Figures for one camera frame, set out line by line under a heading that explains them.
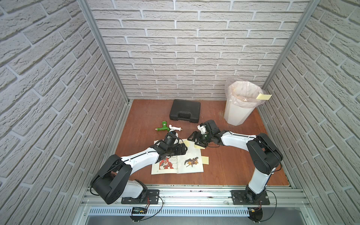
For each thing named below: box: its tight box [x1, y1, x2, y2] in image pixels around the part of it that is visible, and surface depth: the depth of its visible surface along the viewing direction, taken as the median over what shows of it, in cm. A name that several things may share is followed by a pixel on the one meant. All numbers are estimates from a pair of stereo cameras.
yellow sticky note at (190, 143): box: [182, 139, 206, 150], surface depth 92 cm
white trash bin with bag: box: [224, 80, 267, 127], surface depth 93 cm
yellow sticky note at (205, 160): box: [201, 155, 210, 165], surface depth 89 cm
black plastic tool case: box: [169, 98, 201, 124], surface depth 106 cm
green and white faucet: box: [155, 120, 183, 132], surface depth 102 cm
